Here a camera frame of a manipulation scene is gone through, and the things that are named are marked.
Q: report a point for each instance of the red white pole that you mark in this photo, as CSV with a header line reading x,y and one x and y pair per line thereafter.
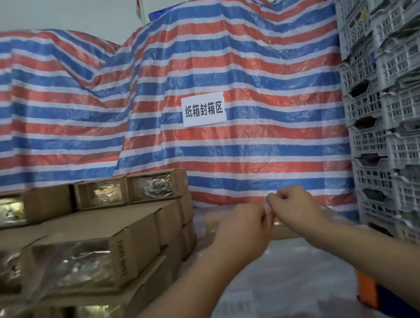
x,y
138,1

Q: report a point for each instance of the person's right fingers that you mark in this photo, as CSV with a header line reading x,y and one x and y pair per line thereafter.
x,y
276,206

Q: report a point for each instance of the person's left fingers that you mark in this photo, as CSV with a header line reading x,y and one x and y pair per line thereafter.
x,y
266,219

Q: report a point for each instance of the orange blue plastic object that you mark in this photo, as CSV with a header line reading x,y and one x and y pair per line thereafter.
x,y
367,288

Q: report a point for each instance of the red blue striped tarp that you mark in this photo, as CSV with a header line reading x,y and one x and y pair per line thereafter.
x,y
28,114
248,51

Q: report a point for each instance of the stack of grey plastic crates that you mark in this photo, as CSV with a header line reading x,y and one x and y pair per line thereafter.
x,y
402,94

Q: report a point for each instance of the person's left hand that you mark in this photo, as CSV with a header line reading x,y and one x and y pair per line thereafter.
x,y
242,237

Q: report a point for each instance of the person's right forearm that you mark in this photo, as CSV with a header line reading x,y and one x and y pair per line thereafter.
x,y
403,273

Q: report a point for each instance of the person's left forearm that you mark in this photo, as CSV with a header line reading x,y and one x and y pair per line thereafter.
x,y
171,314

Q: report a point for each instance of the stack of windowed cardboard boxes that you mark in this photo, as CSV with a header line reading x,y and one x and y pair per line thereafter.
x,y
89,247

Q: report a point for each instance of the person's right hand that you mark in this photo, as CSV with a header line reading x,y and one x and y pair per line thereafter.
x,y
300,208

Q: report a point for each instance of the white paper sign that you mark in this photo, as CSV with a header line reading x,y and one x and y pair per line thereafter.
x,y
203,110

